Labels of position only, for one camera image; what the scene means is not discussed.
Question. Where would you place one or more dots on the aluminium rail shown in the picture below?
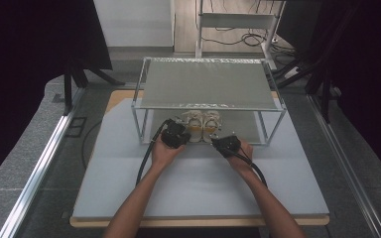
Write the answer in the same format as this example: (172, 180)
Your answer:
(39, 172)
(347, 165)

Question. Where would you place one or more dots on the dark curtain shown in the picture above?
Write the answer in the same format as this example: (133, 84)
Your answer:
(367, 82)
(23, 66)

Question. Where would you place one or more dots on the pale blue table mat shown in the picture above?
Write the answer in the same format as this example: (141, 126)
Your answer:
(198, 185)

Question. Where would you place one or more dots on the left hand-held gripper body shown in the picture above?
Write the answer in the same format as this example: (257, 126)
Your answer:
(173, 135)

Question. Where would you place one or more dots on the wooden table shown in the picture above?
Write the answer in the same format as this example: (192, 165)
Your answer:
(122, 95)

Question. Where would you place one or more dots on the person's right hand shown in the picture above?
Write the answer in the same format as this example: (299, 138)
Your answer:
(241, 158)

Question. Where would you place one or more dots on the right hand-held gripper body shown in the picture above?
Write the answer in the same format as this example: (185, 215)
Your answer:
(229, 144)

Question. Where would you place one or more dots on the white metal desk frame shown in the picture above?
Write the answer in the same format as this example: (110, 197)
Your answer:
(238, 20)

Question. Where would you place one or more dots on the small beige child's shoe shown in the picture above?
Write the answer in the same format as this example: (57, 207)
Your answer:
(212, 124)
(193, 124)

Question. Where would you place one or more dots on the black stand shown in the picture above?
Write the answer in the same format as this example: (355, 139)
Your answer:
(325, 95)
(68, 89)

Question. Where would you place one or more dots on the white cabinet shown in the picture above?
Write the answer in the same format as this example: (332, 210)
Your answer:
(132, 23)

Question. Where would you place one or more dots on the two-tier metal shoe rack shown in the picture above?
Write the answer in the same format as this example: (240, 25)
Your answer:
(208, 86)

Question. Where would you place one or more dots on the dark floor socket cover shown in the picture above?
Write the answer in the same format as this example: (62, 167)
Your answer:
(76, 127)

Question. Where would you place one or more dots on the person's left hand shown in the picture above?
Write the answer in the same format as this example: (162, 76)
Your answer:
(163, 155)

